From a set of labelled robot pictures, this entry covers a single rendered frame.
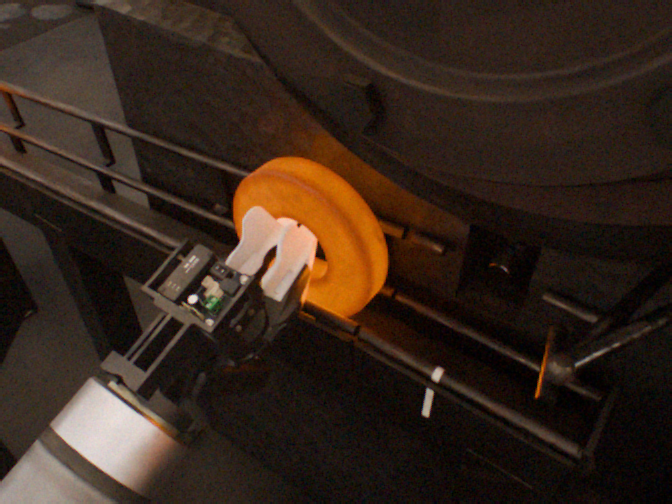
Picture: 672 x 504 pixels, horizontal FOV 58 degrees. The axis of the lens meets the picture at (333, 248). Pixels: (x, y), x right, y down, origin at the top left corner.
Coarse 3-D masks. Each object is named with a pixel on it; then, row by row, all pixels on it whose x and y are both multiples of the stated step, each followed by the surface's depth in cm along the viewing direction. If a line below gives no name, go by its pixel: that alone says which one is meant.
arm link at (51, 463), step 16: (48, 432) 41; (32, 448) 41; (48, 448) 40; (64, 448) 39; (16, 464) 41; (32, 464) 39; (48, 464) 39; (64, 464) 39; (80, 464) 39; (16, 480) 39; (32, 480) 39; (48, 480) 38; (64, 480) 38; (80, 480) 39; (96, 480) 39; (112, 480) 39; (0, 496) 39; (16, 496) 38; (32, 496) 38; (48, 496) 38; (64, 496) 38; (80, 496) 38; (96, 496) 39; (112, 496) 39; (128, 496) 40
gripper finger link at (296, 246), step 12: (288, 228) 48; (300, 228) 53; (288, 240) 48; (300, 240) 50; (312, 240) 52; (276, 252) 48; (288, 252) 49; (300, 252) 51; (312, 252) 52; (276, 264) 48; (288, 264) 50; (300, 264) 51; (264, 276) 51; (276, 276) 49; (288, 276) 50; (264, 288) 48; (276, 288) 50; (288, 288) 50
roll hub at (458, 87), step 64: (256, 0) 25; (320, 0) 24; (384, 0) 23; (448, 0) 21; (512, 0) 20; (576, 0) 19; (640, 0) 18; (320, 64) 25; (384, 64) 24; (448, 64) 23; (512, 64) 21; (576, 64) 20; (640, 64) 18; (384, 128) 25; (448, 128) 23; (512, 128) 22; (576, 128) 20; (640, 128) 19
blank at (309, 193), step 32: (288, 160) 52; (256, 192) 53; (288, 192) 51; (320, 192) 49; (352, 192) 50; (320, 224) 50; (352, 224) 49; (352, 256) 50; (384, 256) 52; (320, 288) 56; (352, 288) 53
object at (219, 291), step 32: (192, 256) 46; (160, 288) 44; (192, 288) 45; (224, 288) 44; (256, 288) 44; (160, 320) 45; (192, 320) 42; (224, 320) 42; (256, 320) 48; (128, 352) 44; (160, 352) 43; (192, 352) 44; (224, 352) 45; (256, 352) 49; (128, 384) 40; (160, 384) 42; (192, 384) 46; (160, 416) 42
